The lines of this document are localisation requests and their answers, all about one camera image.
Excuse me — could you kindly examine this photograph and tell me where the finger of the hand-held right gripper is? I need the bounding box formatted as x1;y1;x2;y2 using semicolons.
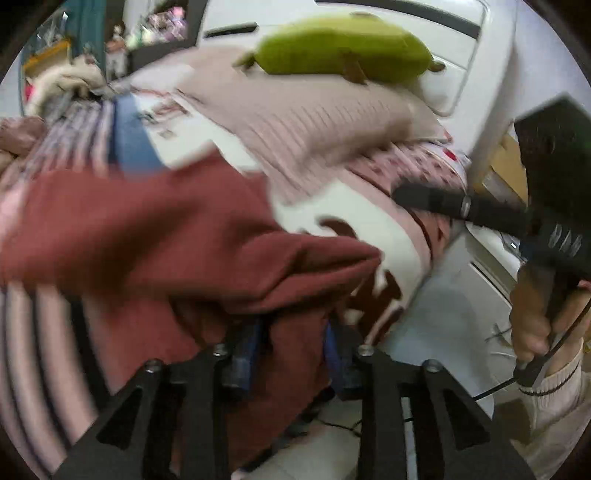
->
392;181;541;238

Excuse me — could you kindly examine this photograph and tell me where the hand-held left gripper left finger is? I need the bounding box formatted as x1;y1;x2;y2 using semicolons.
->
53;318;264;480

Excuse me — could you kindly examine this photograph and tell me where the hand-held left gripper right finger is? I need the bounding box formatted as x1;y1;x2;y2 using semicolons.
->
323;320;536;480

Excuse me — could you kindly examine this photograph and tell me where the red garment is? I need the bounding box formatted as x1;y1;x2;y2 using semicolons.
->
0;157;384;467

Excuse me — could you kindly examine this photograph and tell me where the person's right forearm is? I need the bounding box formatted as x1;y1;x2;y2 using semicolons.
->
517;339;591;480

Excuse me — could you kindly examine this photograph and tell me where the person's right hand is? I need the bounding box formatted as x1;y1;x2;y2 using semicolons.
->
509;265;591;365

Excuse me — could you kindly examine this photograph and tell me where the brown cardboard box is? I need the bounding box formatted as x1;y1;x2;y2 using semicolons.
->
485;134;527;204

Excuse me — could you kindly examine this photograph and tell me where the striped bed sheet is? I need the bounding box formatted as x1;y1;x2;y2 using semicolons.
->
0;88;472;476

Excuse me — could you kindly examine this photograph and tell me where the white bed headboard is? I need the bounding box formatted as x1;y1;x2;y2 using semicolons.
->
201;0;518;195

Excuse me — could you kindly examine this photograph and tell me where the pink pillow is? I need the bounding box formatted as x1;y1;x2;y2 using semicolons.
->
178;46;451;204

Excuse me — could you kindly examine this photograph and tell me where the green avocado plush toy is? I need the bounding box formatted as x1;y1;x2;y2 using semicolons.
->
233;13;446;86

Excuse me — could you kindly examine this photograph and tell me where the dark grey bookshelf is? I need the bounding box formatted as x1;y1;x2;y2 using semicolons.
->
127;0;208;70

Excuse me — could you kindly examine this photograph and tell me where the beige blanket heap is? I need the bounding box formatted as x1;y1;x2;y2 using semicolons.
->
28;58;109;116

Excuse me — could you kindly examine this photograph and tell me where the yellow shelf unit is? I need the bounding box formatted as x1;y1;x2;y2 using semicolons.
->
23;39;72;77

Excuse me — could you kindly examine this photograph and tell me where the teal curtain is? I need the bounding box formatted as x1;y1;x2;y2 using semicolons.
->
76;0;109;47

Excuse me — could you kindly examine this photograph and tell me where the black cable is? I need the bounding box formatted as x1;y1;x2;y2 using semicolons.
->
471;295;591;401

